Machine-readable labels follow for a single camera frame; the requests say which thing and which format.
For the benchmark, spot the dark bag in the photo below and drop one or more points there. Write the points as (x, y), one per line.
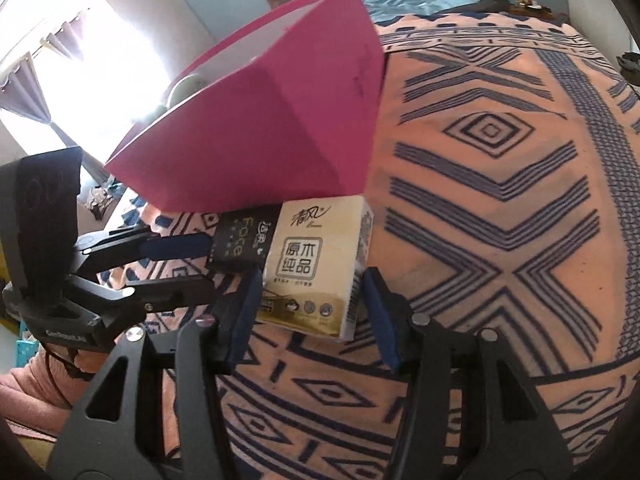
(630, 67)

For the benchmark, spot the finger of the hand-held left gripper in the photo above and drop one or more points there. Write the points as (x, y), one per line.
(170, 294)
(175, 246)

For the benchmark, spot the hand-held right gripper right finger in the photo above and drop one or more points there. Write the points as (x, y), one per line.
(381, 312)

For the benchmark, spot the pink cardboard box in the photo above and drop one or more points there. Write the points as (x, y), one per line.
(270, 110)

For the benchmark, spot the wooden nightstand with clutter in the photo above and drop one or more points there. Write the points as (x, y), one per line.
(537, 7)

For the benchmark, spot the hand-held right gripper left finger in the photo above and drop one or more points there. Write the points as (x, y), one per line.
(245, 312)

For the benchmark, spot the teal plastic basket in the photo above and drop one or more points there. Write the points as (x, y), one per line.
(26, 352)

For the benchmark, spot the person's left forearm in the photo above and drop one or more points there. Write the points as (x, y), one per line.
(35, 395)

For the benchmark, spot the dark clothes pile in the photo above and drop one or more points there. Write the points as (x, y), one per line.
(487, 5)

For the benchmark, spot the black tissue pack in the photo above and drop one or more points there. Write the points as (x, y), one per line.
(240, 240)

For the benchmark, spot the yellow tissue pack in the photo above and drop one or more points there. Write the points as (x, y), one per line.
(310, 270)

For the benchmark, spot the orange navy patterned blanket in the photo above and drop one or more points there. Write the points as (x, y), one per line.
(500, 210)

